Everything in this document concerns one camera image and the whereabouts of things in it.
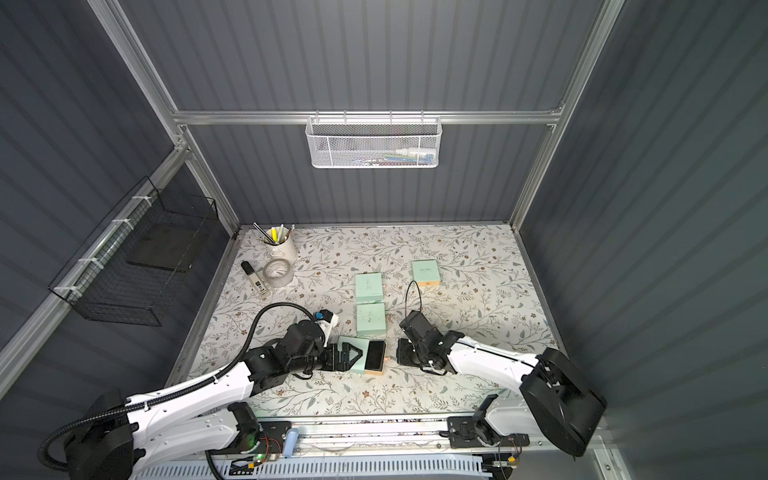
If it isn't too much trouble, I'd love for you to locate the mint jewelry box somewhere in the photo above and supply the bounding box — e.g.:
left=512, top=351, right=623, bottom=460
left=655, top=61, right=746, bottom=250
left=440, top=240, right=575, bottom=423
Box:
left=355, top=272, right=384, bottom=304
left=356, top=302, right=387, bottom=339
left=411, top=259, right=441, bottom=287
left=353, top=338, right=386, bottom=375

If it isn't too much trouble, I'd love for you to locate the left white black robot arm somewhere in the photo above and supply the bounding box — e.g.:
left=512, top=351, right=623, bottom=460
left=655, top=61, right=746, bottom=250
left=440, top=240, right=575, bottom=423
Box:
left=37, top=311, right=367, bottom=479

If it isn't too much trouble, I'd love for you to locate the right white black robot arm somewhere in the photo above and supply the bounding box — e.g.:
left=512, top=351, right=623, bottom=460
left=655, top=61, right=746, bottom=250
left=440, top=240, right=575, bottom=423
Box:
left=396, top=310, right=607, bottom=457

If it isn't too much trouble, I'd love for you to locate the floral table mat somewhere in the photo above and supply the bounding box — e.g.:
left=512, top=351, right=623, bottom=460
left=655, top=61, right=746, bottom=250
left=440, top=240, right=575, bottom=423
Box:
left=189, top=225, right=556, bottom=417

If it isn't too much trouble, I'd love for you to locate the clear tape roll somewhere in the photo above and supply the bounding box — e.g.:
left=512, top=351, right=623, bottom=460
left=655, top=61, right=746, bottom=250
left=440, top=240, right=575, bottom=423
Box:
left=262, top=258, right=294, bottom=289

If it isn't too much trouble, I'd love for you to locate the white perforated front panel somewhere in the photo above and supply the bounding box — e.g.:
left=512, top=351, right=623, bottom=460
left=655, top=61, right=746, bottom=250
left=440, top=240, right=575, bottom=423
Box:
left=134, top=454, right=493, bottom=480

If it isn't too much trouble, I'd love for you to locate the white pen holder cup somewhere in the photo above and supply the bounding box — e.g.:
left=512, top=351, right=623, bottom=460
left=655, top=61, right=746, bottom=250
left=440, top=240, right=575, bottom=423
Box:
left=252, top=222, right=298, bottom=264

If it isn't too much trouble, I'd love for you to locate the black marker pen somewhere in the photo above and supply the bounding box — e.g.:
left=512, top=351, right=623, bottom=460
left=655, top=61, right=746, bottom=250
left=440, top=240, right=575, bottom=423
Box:
left=240, top=260, right=268, bottom=297

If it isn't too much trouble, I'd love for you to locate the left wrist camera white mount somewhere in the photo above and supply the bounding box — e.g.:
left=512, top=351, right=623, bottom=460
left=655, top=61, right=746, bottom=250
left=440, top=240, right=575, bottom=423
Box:
left=315, top=309, right=339, bottom=346

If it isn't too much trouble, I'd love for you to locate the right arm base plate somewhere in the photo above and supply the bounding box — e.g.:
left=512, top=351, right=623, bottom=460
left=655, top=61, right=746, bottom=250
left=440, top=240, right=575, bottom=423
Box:
left=441, top=415, right=530, bottom=449

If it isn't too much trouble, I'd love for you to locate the blue cylinder on rail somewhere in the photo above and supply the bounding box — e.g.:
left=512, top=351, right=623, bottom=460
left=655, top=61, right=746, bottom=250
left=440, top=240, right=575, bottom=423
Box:
left=282, top=428, right=300, bottom=458

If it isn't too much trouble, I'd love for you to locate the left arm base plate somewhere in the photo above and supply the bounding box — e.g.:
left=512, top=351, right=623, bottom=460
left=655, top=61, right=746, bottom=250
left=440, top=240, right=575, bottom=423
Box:
left=211, top=421, right=293, bottom=455

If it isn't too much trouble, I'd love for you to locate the white wire wall basket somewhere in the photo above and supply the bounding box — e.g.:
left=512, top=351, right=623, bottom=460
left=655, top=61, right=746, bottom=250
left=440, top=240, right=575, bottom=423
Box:
left=305, top=113, right=443, bottom=169

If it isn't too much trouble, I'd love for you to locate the black wire side basket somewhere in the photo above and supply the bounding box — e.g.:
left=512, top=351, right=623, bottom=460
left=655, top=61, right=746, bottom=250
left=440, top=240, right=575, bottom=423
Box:
left=49, top=181, right=219, bottom=327

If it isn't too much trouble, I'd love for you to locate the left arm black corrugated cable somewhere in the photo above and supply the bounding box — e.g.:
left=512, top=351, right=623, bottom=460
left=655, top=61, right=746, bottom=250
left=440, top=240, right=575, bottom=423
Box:
left=37, top=301, right=316, bottom=480

